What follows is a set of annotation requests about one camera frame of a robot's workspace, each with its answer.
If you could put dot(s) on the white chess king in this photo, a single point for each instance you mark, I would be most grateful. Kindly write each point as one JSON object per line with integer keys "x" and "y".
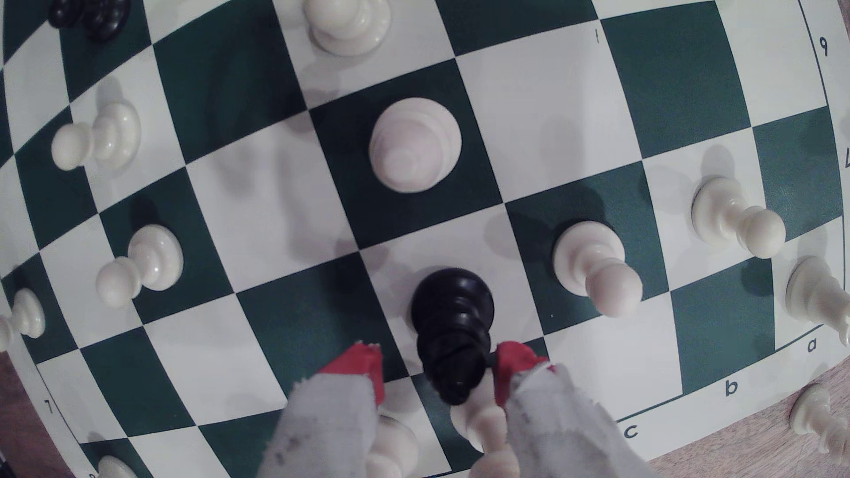
{"x": 395, "y": 448}

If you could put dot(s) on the white chess rook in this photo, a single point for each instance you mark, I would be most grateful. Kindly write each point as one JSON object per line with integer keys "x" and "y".
{"x": 813, "y": 292}
{"x": 116, "y": 469}

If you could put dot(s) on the white chess bishop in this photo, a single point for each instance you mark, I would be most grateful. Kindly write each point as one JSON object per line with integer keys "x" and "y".
{"x": 415, "y": 146}

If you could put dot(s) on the black chess pawn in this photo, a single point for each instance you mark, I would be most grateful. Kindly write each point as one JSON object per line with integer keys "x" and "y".
{"x": 106, "y": 16}

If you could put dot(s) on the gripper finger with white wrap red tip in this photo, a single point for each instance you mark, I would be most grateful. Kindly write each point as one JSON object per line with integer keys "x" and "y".
{"x": 558, "y": 425}
{"x": 325, "y": 425}

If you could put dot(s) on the white chess pawn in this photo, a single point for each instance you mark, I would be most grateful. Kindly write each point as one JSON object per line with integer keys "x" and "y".
{"x": 345, "y": 23}
{"x": 588, "y": 259}
{"x": 153, "y": 255}
{"x": 106, "y": 136}
{"x": 26, "y": 315}
{"x": 724, "y": 209}

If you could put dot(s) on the small white chess piece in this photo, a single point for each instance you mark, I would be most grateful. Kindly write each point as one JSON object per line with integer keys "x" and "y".
{"x": 820, "y": 418}

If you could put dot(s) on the white chess queen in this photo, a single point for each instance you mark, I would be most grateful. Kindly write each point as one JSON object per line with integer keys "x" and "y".
{"x": 481, "y": 425}

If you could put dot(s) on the green white chess mat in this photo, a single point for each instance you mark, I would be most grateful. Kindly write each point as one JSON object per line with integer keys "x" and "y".
{"x": 265, "y": 199}

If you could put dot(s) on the black chess bishop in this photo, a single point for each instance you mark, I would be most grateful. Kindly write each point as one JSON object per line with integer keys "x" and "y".
{"x": 451, "y": 318}

